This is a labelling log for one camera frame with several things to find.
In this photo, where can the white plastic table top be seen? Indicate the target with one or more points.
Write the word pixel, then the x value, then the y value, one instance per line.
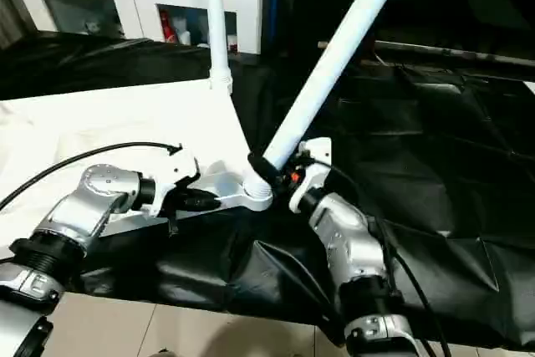
pixel 109 123

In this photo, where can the white plastic table leg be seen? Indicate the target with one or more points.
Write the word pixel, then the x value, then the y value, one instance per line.
pixel 334 48
pixel 216 14

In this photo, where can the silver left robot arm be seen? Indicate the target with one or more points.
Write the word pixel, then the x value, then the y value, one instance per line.
pixel 84 215

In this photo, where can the black table mat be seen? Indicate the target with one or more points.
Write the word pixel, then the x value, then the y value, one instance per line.
pixel 451 173

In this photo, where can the red bottle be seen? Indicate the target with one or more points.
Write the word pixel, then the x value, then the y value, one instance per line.
pixel 167 27

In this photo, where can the silver metal rod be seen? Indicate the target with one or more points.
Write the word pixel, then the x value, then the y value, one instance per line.
pixel 451 52

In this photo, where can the grey curtain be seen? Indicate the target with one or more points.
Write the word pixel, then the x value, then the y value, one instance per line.
pixel 8 10

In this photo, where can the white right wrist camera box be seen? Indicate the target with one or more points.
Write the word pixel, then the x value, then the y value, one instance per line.
pixel 313 173

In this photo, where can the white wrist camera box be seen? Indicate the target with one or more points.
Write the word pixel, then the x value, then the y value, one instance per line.
pixel 175 171
pixel 313 173

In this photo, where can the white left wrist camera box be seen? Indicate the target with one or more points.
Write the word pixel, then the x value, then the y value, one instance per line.
pixel 175 171

